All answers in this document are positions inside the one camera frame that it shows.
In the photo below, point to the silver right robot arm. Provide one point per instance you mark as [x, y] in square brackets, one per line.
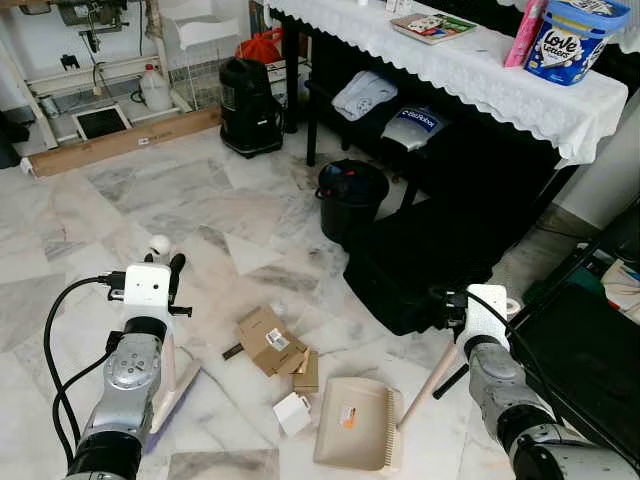
[500, 385]

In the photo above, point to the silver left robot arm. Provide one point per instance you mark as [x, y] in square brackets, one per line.
[130, 375]

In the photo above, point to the large black bag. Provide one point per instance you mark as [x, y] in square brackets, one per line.
[430, 265]

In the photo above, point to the brown cardboard box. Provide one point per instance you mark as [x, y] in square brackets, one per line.
[262, 335]

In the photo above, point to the black folding chair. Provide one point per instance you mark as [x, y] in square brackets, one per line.
[580, 350]

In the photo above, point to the black plastic bin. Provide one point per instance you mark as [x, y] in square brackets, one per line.
[352, 205]

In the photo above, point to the small flat cardboard piece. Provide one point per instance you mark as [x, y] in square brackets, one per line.
[307, 375]

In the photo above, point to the long wooden plank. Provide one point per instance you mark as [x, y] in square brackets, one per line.
[120, 141]

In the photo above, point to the beige cloth bag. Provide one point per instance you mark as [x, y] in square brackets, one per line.
[622, 285]

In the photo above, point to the small white box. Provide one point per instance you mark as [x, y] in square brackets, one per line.
[292, 413]

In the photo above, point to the black framed panel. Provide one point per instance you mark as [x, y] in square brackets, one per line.
[100, 122]

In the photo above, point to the blue labelled grey packet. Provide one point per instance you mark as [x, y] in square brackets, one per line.
[412, 130]

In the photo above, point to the black vacuum cleaner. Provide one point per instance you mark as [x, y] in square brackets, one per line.
[250, 110]

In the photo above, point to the white plastic jug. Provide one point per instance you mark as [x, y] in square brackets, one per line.
[155, 92]

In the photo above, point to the white folded garment packet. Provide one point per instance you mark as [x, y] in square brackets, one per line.
[365, 95]

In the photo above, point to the table with white lace cloth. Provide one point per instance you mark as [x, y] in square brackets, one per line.
[470, 70]

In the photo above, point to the red bag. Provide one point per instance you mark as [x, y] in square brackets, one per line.
[260, 48]

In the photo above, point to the white plastic chair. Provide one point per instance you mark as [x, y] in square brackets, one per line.
[205, 28]

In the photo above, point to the pink tube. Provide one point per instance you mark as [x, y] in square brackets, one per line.
[525, 40]

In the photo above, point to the colourful flat tray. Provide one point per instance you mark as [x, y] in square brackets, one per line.
[432, 28]

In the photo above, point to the blue Love Letters tub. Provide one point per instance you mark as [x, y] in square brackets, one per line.
[570, 45]

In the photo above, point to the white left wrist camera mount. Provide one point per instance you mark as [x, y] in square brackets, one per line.
[148, 290]

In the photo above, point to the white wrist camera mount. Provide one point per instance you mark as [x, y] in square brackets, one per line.
[488, 315]
[148, 290]

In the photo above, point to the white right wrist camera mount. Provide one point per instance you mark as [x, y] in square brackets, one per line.
[488, 315]

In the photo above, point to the white shelf frame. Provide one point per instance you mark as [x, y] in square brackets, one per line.
[90, 88]

